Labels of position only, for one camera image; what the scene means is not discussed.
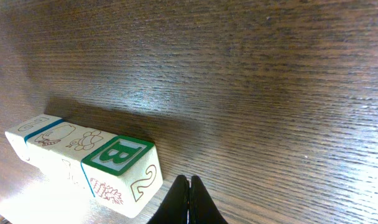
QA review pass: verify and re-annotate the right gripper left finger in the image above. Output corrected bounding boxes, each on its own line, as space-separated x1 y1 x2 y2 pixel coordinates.
147 175 189 224

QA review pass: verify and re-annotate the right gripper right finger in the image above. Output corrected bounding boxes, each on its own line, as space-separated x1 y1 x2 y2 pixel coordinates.
189 175 228 224

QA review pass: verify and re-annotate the blue number wooden block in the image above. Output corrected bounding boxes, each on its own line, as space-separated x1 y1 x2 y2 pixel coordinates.
81 136 163 218

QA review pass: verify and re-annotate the red sided wooden block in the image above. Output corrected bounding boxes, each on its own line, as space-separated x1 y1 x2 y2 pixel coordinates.
53 126 116 190

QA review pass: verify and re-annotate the blue sided wooden block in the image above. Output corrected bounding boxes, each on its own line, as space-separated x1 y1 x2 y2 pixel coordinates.
24 121 92 178

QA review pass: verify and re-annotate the yellow wooden block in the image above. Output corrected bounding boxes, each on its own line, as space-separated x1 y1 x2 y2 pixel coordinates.
5 114 63 167

